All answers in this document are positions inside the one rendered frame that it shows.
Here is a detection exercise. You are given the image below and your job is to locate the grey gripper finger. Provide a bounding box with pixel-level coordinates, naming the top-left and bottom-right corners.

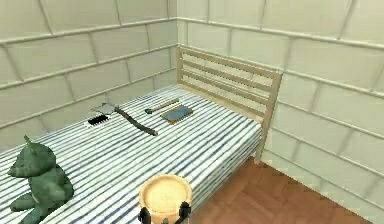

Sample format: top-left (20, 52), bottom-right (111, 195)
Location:
top-left (172, 201), bottom-right (192, 224)
top-left (137, 206), bottom-right (152, 224)

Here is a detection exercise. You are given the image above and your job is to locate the tan wooden bowl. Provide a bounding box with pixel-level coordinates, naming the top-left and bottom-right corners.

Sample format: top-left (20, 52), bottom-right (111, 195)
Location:
top-left (138, 173), bottom-right (193, 224)

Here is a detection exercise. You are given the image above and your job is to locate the striped bed with wooden headboard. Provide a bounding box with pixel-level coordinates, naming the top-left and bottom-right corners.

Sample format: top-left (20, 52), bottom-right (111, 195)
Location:
top-left (0, 44), bottom-right (284, 224)

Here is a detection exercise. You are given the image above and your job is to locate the blue book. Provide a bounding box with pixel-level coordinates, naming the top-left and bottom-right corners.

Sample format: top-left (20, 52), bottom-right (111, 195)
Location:
top-left (160, 104), bottom-right (194, 125)

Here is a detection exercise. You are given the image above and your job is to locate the black and white phone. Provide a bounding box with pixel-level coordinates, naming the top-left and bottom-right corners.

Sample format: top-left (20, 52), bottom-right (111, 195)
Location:
top-left (84, 114), bottom-right (111, 128)

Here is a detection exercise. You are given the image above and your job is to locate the green teddy bear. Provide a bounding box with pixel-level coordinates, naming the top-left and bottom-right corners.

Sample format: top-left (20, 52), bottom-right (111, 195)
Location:
top-left (7, 134), bottom-right (75, 224)

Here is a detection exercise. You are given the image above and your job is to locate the grey axe with dark handle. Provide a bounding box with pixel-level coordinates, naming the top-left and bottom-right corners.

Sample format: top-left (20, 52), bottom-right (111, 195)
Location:
top-left (90, 102), bottom-right (159, 137)

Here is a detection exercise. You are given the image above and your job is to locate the wooden-handled hammer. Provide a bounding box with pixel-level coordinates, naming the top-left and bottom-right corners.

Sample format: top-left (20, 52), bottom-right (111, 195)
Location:
top-left (144, 97), bottom-right (180, 115)

